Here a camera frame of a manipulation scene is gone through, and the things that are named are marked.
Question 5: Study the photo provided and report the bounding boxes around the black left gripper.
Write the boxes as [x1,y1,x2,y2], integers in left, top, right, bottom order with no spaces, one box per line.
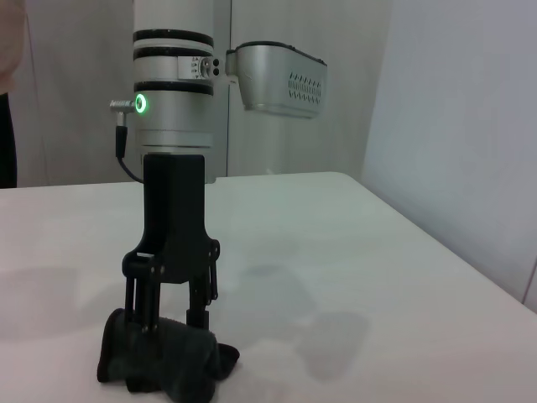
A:
[121,154,222,336]

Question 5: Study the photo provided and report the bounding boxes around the silver left arm elbow connector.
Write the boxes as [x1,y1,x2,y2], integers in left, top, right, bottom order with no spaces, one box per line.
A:
[109,98,138,114]

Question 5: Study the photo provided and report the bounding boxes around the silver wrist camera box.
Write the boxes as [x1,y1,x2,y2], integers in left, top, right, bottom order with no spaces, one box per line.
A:
[225,40,329,120]

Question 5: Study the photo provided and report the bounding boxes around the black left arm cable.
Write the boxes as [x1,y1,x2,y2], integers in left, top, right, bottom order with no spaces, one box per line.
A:
[115,124,147,184]

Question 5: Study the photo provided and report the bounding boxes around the dark cleaning rag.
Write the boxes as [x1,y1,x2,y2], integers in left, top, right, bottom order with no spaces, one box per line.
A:
[96,308,241,398]

